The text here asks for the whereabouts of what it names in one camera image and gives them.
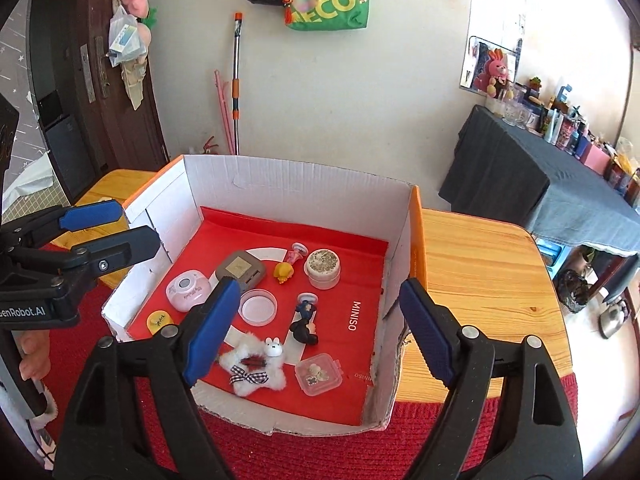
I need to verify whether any white fluffy star hairclip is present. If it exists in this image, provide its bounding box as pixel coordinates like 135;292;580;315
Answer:
218;333;286;398

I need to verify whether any pink My Melody case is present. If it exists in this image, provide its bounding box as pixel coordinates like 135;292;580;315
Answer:
165;270;213;313

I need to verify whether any clear round lid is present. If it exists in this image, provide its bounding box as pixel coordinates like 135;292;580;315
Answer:
239;288;278;327

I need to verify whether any grey square case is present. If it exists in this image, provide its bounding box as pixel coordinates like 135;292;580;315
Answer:
215;250;266;292

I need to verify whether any black mouse figurine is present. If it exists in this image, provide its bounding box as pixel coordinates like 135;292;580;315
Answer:
288;292;319;346

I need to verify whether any yellow duck figurine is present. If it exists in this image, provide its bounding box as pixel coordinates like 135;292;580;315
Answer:
272;261;294;284

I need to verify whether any small clear plastic box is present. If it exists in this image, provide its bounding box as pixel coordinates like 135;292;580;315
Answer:
294;353;343;396

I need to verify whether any pink figurine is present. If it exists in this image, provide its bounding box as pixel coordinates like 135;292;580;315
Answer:
284;242;309;264

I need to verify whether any white round cream jar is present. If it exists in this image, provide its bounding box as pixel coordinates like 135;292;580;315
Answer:
304;248;341;290

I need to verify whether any person's left hand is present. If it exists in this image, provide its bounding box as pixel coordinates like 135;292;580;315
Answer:
20;330;51;380

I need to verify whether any dark wooden door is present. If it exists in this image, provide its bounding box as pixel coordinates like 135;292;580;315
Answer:
28;0;168;200

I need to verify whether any orange white cardboard box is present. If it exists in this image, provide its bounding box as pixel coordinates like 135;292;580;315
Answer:
102;155;421;437

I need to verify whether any red knitted table mat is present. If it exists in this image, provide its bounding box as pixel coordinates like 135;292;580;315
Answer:
41;244;580;480

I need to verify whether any pink hanger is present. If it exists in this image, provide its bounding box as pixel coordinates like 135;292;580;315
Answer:
214;70;235;155

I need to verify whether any plastic bag on door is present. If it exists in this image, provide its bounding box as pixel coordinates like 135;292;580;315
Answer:
107;6;151;67

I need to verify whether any blue covered side table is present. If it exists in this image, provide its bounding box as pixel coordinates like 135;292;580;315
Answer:
439;105;640;256

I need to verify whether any pink storage box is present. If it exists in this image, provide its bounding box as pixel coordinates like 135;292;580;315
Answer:
580;144;611;176

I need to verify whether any orange silver mop handle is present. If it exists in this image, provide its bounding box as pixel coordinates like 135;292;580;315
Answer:
231;12;243;155

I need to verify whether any wall mirror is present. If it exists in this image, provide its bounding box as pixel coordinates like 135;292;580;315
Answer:
460;0;526;92

